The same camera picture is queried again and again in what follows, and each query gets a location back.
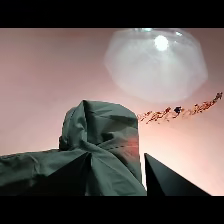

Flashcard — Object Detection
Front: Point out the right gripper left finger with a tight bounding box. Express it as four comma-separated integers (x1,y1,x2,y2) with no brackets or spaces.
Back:
35,152,93,197

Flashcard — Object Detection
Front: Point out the grey garment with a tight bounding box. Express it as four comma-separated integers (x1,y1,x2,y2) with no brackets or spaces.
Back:
0,99,148,197

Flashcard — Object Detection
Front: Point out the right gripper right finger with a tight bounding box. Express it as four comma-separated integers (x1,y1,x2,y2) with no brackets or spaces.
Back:
143,152,212,197

